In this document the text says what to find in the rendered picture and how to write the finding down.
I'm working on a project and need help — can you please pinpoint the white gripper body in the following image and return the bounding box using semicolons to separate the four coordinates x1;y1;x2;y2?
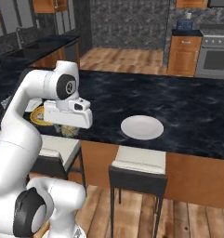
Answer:
43;100;94;130

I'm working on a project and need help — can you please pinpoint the silver oven with hob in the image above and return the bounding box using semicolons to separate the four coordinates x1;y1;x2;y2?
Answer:
194;23;224;80

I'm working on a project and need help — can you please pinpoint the wooden cupboard run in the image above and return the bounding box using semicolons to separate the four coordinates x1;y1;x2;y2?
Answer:
29;47;67;70

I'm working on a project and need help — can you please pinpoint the grey extractor hood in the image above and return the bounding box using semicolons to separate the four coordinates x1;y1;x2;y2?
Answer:
207;0;224;9

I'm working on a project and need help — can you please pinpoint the grey dishwasher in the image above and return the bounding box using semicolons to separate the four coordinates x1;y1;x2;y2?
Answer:
63;40;81;69

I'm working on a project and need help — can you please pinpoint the wooden cupboard with drawer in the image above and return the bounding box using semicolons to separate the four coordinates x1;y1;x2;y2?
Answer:
166;29;204;77

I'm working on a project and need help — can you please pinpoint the wooden kitchen island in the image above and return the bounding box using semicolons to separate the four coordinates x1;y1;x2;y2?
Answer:
66;139;224;209

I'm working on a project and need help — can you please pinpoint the yellow plate with dumplings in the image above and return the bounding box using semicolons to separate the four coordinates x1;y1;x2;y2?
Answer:
29;105;54;126

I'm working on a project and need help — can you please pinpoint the dark sink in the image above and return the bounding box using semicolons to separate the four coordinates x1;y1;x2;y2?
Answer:
10;43;41;59

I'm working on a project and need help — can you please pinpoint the clear tupperware container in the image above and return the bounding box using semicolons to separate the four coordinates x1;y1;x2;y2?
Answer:
53;123;80;139

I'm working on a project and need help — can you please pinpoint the white round plate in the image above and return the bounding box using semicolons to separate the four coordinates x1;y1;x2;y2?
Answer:
120;114;165;141

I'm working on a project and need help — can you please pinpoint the silver tap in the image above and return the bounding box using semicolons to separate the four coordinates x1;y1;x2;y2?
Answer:
15;26;26;49

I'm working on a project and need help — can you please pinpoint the wooden wall cupboard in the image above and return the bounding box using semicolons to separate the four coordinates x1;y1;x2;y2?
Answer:
32;0;69;14
175;0;209;9

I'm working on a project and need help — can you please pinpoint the blue box with white bottle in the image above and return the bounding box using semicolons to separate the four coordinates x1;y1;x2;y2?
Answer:
176;12;194;32

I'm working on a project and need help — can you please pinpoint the black stool with white cushion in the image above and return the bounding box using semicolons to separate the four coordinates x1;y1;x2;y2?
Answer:
108;145;168;238
29;134;87;193

